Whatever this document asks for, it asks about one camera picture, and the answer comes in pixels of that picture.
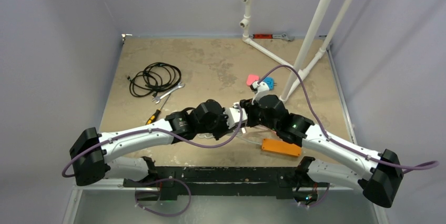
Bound yellow black screwdriver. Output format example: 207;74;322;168
146;94;170;125

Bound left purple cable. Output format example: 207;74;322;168
62;105;245;217

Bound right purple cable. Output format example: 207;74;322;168
259;64;440;209

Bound orange power strip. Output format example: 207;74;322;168
261;138;302;157

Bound white pipe frame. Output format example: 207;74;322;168
239;0;368;103

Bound purple cable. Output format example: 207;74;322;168
259;64;440;209
62;105;245;217

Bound silver open-end wrench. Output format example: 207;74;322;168
153;82;186;104

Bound red handled wrench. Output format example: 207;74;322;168
249;33;295;42

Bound pink plug adapter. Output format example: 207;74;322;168
246;74;260;86

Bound black base beam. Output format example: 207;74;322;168
123;158;327;205

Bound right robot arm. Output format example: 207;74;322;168
240;95;403;208

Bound blue plug adapter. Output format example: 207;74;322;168
262;77;277;90

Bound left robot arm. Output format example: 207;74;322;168
62;99;248;187

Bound black coiled cable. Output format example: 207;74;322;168
127;62;182;98

